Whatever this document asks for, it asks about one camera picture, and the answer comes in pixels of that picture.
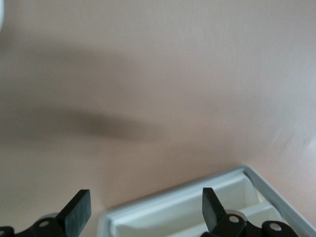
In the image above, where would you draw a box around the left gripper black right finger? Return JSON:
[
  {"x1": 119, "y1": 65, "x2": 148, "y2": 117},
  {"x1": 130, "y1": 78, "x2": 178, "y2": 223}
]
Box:
[{"x1": 202, "y1": 187, "x2": 226, "y2": 233}]

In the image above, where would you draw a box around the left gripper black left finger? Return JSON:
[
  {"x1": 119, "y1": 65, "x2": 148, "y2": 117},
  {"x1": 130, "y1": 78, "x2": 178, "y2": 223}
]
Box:
[{"x1": 58, "y1": 189, "x2": 92, "y2": 237}]

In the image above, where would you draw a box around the white drawer cabinet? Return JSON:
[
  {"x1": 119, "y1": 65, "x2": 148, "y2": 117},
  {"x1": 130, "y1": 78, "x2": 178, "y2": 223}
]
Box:
[{"x1": 97, "y1": 165, "x2": 316, "y2": 237}]

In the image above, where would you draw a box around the black left wrist camera bracket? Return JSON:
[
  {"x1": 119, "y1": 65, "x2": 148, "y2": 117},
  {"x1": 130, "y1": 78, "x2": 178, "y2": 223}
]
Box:
[{"x1": 0, "y1": 214, "x2": 298, "y2": 237}]

